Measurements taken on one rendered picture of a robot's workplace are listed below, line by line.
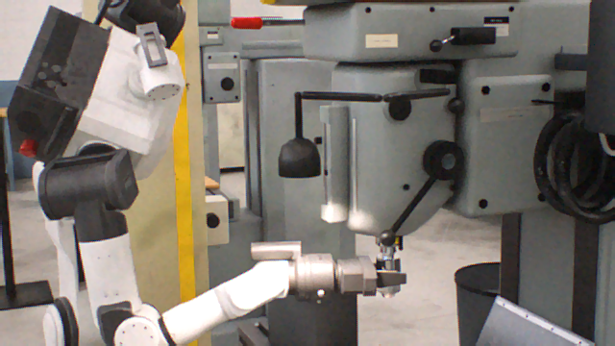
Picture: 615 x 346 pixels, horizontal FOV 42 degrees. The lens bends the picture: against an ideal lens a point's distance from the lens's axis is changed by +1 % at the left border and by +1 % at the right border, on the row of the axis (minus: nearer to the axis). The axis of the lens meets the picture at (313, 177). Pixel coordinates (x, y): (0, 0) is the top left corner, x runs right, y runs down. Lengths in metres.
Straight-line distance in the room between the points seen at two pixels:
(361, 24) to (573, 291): 0.72
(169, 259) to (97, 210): 1.77
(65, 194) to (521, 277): 0.98
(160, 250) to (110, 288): 1.72
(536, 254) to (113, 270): 0.88
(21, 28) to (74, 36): 8.72
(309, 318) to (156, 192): 1.42
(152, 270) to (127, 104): 1.71
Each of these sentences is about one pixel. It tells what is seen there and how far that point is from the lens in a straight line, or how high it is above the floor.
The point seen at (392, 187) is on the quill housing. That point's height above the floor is 1.41.
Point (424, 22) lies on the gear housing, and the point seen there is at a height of 1.69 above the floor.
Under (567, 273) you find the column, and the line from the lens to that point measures 1.71.
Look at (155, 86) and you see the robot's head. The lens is 1.48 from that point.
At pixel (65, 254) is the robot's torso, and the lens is 1.88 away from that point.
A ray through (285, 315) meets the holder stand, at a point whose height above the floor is 1.01.
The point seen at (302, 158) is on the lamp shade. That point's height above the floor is 1.48.
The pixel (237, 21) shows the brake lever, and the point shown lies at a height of 1.70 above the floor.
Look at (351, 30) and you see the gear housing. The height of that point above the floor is 1.68.
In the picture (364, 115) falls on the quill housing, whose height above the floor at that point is 1.54.
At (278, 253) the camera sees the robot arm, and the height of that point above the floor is 1.27.
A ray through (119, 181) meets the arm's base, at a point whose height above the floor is 1.43.
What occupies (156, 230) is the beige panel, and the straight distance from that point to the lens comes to 3.18.
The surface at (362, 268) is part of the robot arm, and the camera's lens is 1.51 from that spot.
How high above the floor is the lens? 1.68
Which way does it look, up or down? 10 degrees down
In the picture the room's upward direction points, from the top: 1 degrees counter-clockwise
